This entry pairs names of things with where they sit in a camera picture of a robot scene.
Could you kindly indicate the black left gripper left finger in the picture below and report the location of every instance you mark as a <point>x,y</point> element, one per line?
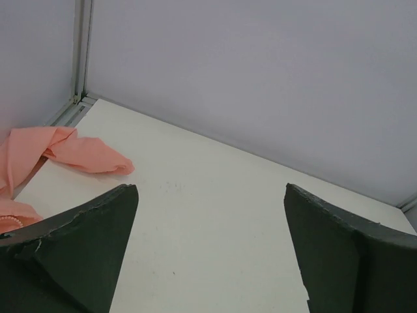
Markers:
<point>69,262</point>

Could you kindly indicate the peach pink zip jacket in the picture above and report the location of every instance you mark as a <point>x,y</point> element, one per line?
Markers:
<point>22,151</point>

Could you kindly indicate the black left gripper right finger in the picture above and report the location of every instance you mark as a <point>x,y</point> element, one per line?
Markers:
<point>349,263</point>

